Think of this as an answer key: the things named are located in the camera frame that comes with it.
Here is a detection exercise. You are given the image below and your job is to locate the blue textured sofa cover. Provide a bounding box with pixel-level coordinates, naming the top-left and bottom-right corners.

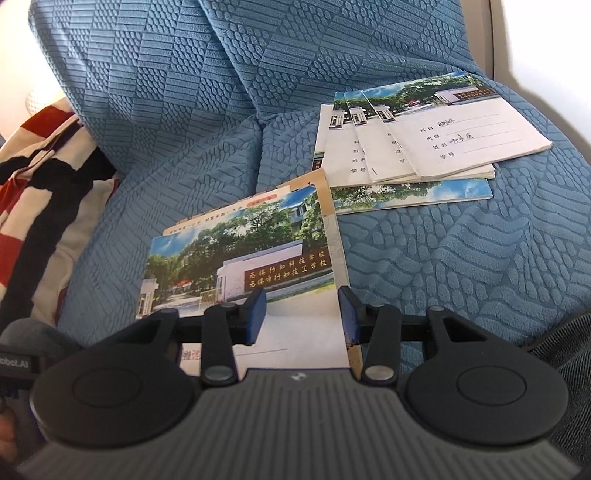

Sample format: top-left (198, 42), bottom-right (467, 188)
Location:
top-left (27, 0), bottom-right (591, 375)

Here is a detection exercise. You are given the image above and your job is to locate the person's left hand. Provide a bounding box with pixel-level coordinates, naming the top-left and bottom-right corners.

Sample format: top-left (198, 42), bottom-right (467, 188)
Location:
top-left (0, 407), bottom-right (19, 464)

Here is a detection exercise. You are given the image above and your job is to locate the orange white cartoon book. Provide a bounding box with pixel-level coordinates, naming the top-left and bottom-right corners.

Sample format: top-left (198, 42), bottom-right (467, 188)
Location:
top-left (162, 182), bottom-right (315, 236)

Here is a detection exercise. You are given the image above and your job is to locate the photo cover notebook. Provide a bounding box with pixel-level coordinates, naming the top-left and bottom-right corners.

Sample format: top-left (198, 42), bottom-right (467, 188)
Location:
top-left (312, 104), bottom-right (495, 214)

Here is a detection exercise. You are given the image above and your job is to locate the red black white striped quilt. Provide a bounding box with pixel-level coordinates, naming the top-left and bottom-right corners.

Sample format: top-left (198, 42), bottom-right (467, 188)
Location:
top-left (1, 98), bottom-right (120, 327)

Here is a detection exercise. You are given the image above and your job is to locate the brown gold patterned book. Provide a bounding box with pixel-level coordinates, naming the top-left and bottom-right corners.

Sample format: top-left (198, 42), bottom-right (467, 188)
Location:
top-left (255, 168), bottom-right (364, 381)

